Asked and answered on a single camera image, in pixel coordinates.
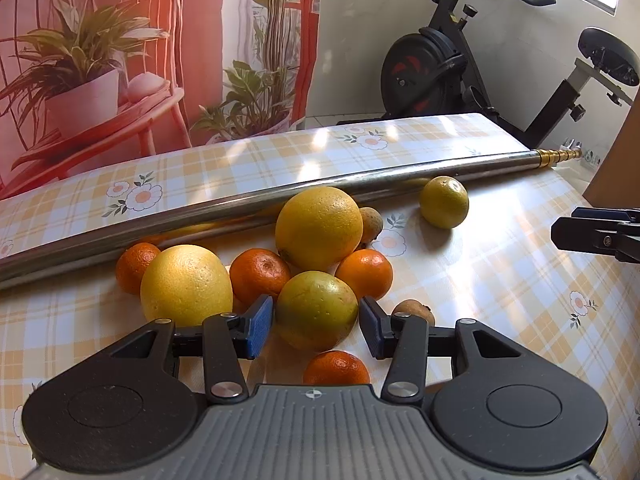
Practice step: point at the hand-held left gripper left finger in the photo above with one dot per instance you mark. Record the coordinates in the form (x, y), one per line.
(260, 327)

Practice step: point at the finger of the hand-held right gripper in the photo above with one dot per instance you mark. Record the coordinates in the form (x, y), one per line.
(595, 240)
(602, 213)

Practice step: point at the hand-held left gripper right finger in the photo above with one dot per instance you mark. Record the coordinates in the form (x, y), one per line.
(372, 329)

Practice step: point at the orange tangerine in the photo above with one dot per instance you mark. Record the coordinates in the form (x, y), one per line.
(365, 274)
(336, 367)
(260, 275)
(136, 269)

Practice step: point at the greenish yellow orange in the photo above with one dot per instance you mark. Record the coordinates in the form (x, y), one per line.
(317, 310)

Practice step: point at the pale yellow large orange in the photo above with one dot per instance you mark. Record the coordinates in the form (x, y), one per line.
(186, 285)

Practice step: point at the deep yellow large orange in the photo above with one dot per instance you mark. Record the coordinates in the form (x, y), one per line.
(319, 227)

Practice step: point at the brown cardboard box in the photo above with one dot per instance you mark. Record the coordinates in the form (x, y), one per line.
(617, 165)

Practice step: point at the plaid floral tablecloth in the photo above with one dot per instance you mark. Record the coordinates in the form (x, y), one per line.
(500, 280)

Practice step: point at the long metal pole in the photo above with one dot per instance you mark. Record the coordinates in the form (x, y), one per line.
(210, 210)

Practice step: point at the small yellow-green lime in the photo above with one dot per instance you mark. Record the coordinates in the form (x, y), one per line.
(444, 201)

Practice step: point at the black exercise bike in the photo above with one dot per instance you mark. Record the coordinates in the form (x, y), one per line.
(435, 67)

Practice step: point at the white wall socket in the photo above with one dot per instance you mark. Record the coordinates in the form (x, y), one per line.
(573, 143)
(592, 158)

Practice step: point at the red chair plant wall poster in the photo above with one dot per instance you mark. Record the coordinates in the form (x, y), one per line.
(125, 60)

